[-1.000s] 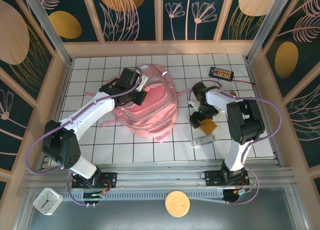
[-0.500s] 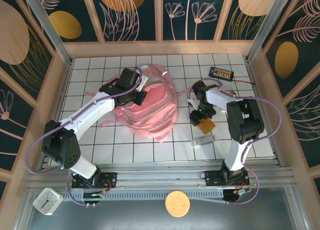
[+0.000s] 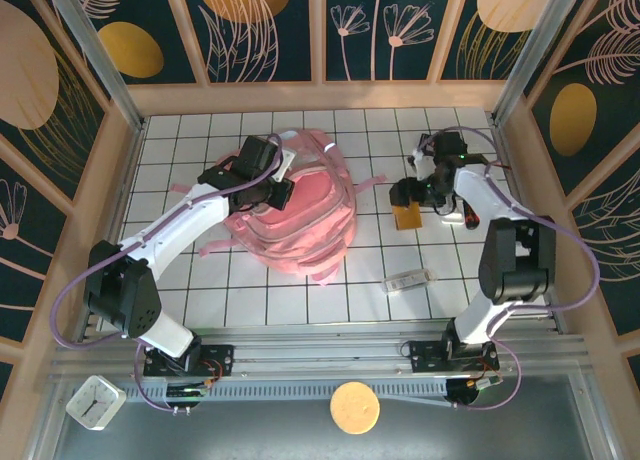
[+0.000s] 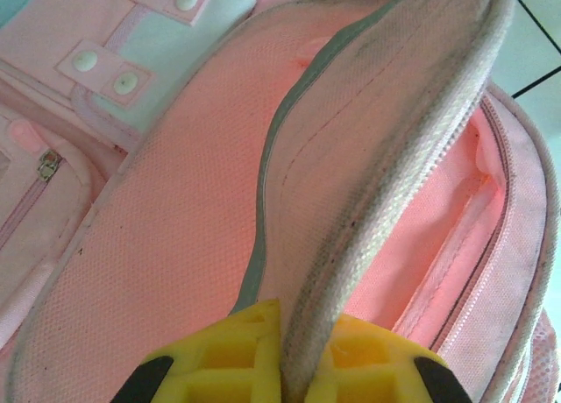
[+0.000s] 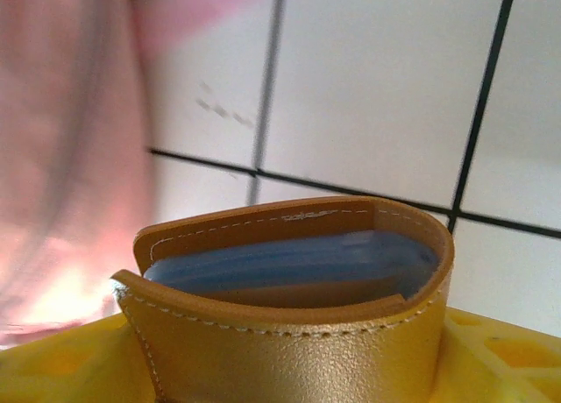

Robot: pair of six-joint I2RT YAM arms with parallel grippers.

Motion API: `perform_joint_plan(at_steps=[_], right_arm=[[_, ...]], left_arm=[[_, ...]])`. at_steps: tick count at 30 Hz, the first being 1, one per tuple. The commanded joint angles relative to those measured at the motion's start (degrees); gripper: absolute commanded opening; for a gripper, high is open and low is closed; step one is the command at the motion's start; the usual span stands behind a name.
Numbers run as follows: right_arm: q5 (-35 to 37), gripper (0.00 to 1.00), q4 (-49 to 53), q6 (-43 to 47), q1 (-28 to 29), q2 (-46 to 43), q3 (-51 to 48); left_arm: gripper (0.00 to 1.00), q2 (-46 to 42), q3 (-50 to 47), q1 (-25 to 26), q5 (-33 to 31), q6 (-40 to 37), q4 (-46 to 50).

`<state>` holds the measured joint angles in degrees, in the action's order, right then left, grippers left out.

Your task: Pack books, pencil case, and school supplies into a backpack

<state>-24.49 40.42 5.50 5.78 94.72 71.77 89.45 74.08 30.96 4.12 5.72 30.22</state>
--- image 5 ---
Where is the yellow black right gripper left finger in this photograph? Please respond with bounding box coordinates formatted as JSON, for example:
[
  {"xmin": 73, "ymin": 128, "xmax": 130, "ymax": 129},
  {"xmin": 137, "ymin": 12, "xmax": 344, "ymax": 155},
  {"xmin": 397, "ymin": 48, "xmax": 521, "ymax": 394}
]
[{"xmin": 0, "ymin": 313, "xmax": 157, "ymax": 403}]

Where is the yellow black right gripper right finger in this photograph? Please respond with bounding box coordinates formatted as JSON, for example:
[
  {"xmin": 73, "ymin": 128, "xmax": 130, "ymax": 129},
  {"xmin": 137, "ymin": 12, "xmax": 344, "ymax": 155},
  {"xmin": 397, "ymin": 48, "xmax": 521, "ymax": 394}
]
[{"xmin": 431, "ymin": 306, "xmax": 561, "ymax": 403}]

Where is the pink backpack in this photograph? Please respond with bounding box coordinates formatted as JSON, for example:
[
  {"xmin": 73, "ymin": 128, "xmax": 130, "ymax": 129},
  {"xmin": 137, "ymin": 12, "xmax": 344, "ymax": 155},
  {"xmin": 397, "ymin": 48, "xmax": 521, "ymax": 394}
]
[{"xmin": 0, "ymin": 0, "xmax": 281, "ymax": 351}]

